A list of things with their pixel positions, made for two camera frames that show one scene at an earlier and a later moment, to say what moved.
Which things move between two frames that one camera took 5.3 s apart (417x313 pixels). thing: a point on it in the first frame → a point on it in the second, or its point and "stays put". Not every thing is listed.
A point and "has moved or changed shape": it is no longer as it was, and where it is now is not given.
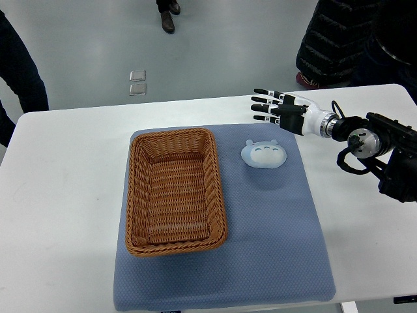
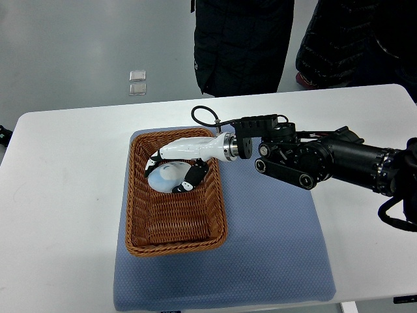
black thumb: x=289 y=109 → x=197 y=171
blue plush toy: x=263 y=154 has moved or changed shape
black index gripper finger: x=273 y=120 → x=154 y=162
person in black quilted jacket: x=361 y=42 stays put
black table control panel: x=404 y=299 stays put
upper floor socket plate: x=137 y=75 stays put
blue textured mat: x=275 y=253 stays put
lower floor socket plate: x=137 y=89 stays put
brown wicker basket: x=174 y=201 stays put
